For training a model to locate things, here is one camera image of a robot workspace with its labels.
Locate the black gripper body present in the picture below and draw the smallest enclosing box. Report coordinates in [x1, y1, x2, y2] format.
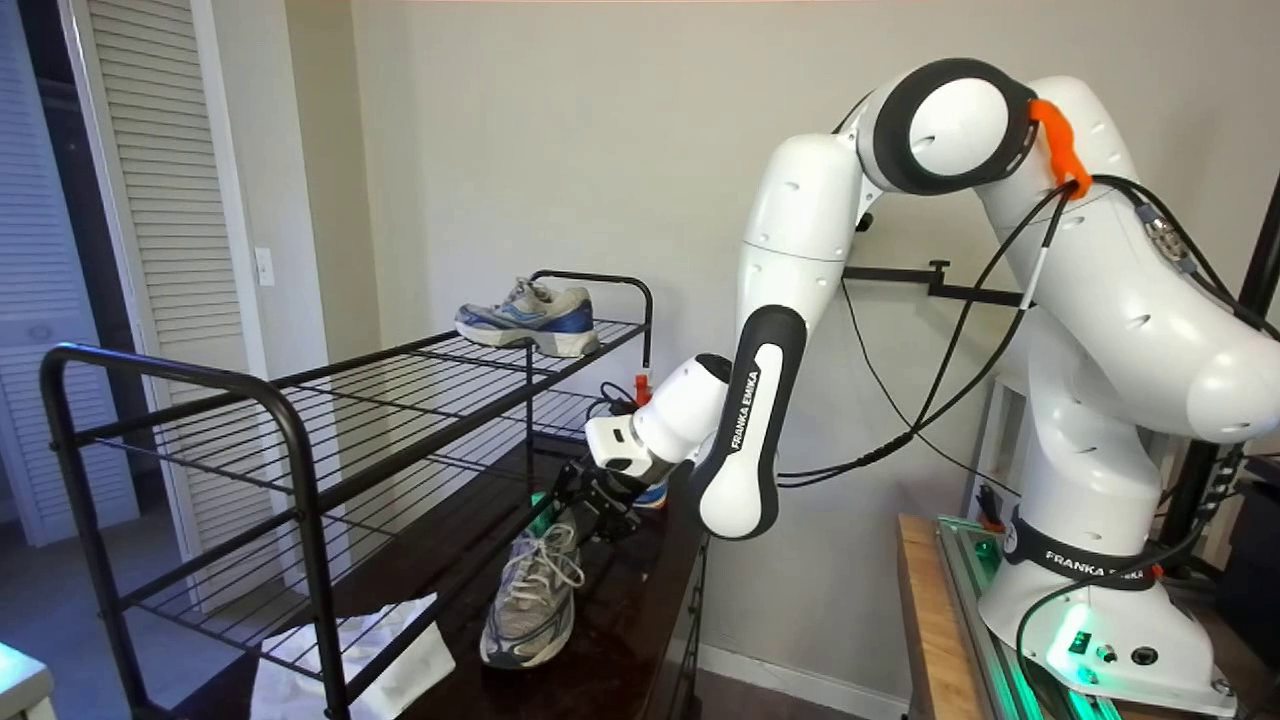
[550, 455, 648, 531]

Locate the grey blue sneaker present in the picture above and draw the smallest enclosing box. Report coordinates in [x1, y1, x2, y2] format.
[450, 275, 599, 360]
[477, 512, 590, 672]

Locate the blue spray cleaner bottle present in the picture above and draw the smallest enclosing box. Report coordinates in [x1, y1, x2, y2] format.
[626, 367, 676, 515]

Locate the dark wooden dresser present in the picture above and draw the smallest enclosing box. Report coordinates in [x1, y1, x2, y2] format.
[171, 443, 711, 720]

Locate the black metal shoe rack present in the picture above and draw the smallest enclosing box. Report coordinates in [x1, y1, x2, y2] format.
[35, 267, 658, 720]

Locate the light wooden robot table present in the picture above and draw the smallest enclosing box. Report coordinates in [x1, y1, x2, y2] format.
[890, 512, 997, 720]

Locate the white louvered closet door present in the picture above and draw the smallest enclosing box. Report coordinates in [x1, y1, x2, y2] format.
[54, 0, 292, 577]

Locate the white panel door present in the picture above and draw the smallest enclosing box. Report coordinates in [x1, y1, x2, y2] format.
[0, 0, 142, 553]

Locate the white teal object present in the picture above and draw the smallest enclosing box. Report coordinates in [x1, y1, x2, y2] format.
[0, 642, 60, 720]

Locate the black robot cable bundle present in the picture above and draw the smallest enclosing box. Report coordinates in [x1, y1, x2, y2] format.
[590, 171, 1280, 491]

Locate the black camera boom rod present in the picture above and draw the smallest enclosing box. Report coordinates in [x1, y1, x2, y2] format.
[838, 258, 1030, 313]

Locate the green lit aluminium rail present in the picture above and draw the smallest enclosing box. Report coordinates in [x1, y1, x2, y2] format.
[936, 512, 1111, 720]

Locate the orange cable clip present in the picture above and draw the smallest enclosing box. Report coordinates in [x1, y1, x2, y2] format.
[1024, 94, 1097, 206]

